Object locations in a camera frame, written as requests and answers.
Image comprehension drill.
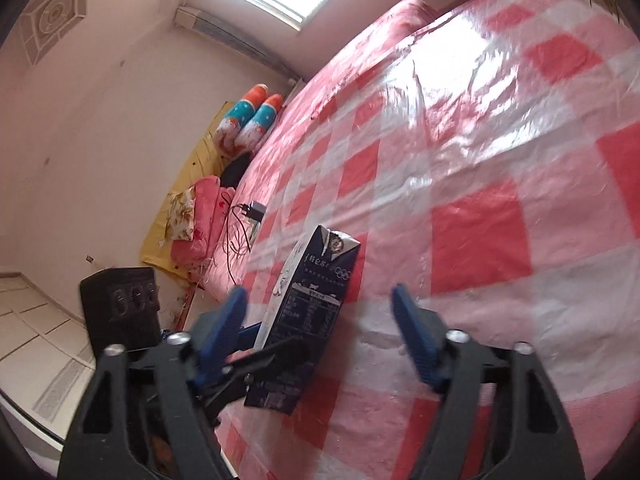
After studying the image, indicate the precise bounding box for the grey striped curtain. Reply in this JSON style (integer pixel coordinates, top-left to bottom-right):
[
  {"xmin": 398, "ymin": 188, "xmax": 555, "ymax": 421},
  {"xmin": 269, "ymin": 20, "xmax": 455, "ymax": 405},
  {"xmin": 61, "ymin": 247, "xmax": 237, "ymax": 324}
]
[{"xmin": 175, "ymin": 6, "xmax": 303, "ymax": 79}]

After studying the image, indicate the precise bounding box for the black garment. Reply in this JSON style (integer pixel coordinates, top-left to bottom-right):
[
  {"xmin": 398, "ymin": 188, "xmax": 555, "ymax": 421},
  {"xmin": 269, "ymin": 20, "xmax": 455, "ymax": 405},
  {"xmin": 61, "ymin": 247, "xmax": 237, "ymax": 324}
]
[{"xmin": 220, "ymin": 152, "xmax": 253, "ymax": 187}]

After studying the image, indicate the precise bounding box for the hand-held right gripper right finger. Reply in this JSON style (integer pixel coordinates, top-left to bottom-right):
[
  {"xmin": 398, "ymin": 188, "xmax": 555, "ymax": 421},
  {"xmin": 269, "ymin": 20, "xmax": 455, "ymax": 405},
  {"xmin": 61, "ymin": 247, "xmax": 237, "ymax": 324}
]
[{"xmin": 391, "ymin": 284, "xmax": 586, "ymax": 480}]

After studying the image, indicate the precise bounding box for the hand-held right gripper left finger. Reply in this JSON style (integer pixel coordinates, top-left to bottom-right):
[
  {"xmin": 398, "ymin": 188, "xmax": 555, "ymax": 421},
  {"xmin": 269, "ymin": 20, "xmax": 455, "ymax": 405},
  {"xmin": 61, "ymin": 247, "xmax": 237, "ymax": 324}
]
[{"xmin": 57, "ymin": 285, "xmax": 249, "ymax": 480}]

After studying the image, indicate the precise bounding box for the yellow headboard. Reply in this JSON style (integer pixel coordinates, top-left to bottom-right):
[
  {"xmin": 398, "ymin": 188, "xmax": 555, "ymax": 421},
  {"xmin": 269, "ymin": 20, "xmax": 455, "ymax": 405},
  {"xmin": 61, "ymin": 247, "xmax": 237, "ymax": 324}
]
[{"xmin": 140, "ymin": 102, "xmax": 236, "ymax": 278}]

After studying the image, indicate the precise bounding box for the floral pillow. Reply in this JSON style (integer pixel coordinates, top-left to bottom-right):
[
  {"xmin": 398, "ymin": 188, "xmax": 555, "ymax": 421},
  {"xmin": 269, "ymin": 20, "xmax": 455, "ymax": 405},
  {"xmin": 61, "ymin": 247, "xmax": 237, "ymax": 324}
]
[{"xmin": 167, "ymin": 187, "xmax": 199, "ymax": 245}]

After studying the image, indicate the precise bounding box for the black charger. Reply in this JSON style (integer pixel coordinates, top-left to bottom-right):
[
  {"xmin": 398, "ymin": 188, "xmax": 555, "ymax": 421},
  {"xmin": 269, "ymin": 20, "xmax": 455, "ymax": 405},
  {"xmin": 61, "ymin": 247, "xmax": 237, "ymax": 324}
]
[{"xmin": 239, "ymin": 200, "xmax": 267, "ymax": 224}]

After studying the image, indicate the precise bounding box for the pink quilt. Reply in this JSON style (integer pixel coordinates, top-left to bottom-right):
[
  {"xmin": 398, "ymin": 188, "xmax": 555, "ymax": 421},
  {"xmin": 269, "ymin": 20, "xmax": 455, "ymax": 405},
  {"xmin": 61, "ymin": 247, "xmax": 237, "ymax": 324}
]
[{"xmin": 172, "ymin": 176, "xmax": 236, "ymax": 267}]

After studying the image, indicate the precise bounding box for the pink bed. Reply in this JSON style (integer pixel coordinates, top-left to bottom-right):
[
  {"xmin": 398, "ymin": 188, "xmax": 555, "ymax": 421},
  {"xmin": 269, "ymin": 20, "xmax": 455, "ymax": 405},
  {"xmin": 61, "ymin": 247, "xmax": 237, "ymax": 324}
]
[{"xmin": 197, "ymin": 0, "xmax": 441, "ymax": 306}]

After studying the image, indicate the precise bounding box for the small blue white milk carton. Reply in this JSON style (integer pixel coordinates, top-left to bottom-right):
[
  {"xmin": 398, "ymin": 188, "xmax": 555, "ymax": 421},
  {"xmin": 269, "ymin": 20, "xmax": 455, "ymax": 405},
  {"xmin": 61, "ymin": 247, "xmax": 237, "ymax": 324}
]
[{"xmin": 244, "ymin": 224, "xmax": 362, "ymax": 414}]

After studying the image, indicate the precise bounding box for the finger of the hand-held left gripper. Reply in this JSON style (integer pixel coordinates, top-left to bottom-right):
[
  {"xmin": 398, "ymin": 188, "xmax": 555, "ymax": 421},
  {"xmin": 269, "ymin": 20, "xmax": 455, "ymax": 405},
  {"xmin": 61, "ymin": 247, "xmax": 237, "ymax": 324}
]
[
  {"xmin": 197, "ymin": 336, "xmax": 307, "ymax": 428},
  {"xmin": 235, "ymin": 322, "xmax": 266, "ymax": 352}
]

